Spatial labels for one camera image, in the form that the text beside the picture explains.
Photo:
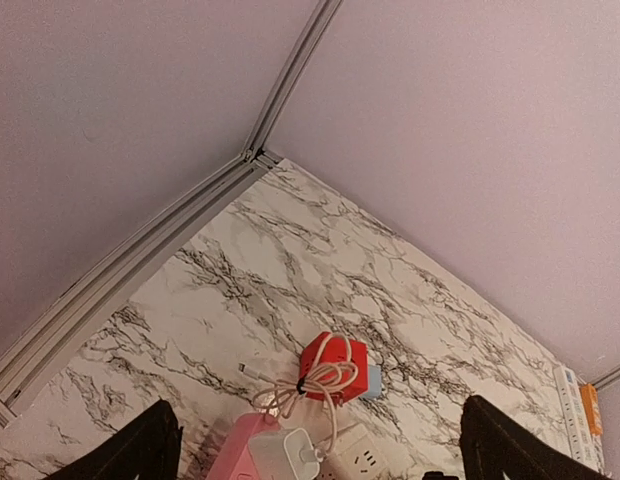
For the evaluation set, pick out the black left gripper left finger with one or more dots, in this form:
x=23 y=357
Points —
x=148 y=447

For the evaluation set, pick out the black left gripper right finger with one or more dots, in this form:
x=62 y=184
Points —
x=494 y=446

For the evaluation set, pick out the pink triangular power strip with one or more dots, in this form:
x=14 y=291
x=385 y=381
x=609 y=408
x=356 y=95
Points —
x=234 y=461

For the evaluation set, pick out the white multicolour power strip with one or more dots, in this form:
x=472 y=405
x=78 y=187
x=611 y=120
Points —
x=582 y=446

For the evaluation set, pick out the white cube adapter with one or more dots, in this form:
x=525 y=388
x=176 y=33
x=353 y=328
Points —
x=362 y=452

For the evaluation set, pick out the white charger with pink cable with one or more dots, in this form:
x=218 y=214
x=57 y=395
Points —
x=286 y=453

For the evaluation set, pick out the red cube socket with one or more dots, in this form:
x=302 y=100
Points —
x=334 y=363

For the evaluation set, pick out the black power adapter with cable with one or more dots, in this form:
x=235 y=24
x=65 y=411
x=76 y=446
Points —
x=438 y=475

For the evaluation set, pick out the light blue plug adapter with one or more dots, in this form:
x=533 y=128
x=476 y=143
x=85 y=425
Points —
x=374 y=389

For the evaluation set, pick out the orange power strip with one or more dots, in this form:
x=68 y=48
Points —
x=590 y=402

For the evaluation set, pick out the right aluminium frame post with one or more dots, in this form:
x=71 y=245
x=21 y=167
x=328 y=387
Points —
x=608 y=379

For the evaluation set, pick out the aluminium frame post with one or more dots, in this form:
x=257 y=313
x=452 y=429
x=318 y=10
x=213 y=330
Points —
x=291 y=72
x=608 y=379

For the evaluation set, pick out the left aluminium frame post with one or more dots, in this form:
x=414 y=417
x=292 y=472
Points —
x=291 y=72

